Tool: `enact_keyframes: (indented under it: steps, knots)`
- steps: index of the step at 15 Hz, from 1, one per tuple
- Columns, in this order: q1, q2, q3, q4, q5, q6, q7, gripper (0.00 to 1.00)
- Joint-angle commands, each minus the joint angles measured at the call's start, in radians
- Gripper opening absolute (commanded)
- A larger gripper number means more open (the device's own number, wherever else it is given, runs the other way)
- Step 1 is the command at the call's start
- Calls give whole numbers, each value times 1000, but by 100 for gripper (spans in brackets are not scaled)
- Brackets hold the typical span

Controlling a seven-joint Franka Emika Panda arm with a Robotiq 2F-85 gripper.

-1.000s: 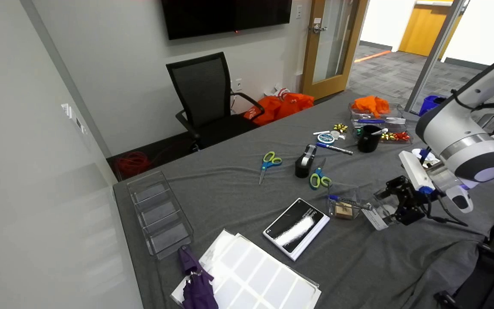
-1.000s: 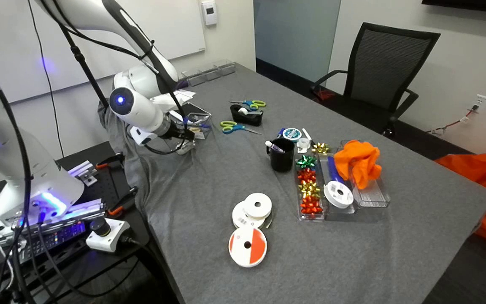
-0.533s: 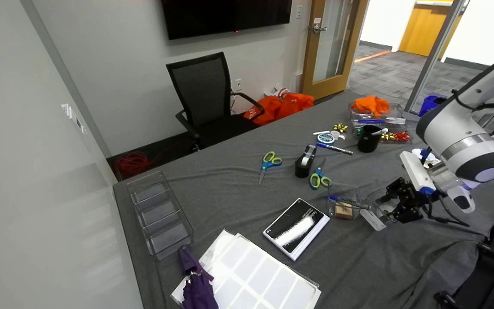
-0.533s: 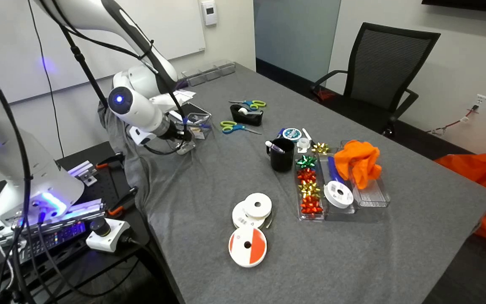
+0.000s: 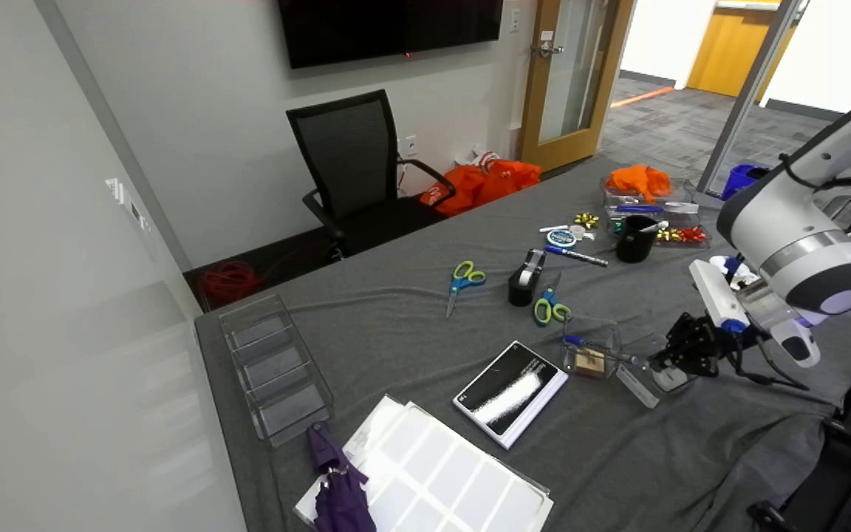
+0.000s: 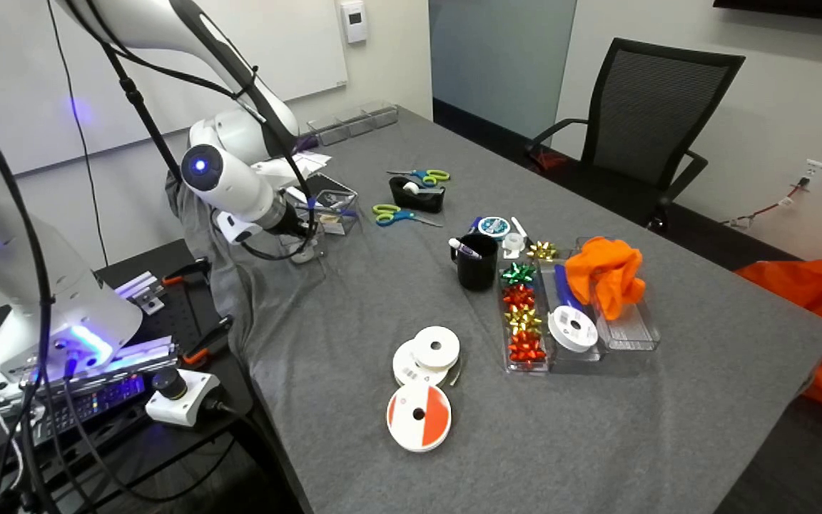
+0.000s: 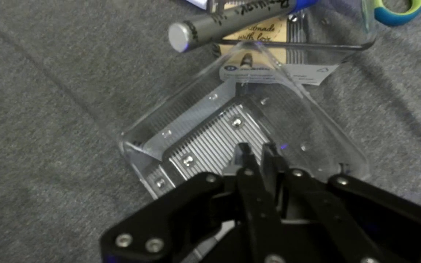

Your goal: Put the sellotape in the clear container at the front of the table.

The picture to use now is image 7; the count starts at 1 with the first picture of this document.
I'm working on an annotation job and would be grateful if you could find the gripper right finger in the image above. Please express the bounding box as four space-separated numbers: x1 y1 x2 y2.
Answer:
262 142 421 263

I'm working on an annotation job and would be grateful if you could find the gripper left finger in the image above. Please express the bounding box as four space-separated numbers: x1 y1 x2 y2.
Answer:
99 142 292 263

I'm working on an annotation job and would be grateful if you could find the clear plastic container with label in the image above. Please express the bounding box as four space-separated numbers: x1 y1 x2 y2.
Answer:
117 40 371 201

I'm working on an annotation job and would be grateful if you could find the grey marker with blue cap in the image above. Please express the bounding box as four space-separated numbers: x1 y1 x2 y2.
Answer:
168 0 321 54

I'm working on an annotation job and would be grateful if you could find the tan printed card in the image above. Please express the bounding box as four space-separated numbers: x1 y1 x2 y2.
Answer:
213 16 288 67

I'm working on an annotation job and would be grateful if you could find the white object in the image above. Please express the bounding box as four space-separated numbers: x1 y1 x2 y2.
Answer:
183 0 211 11

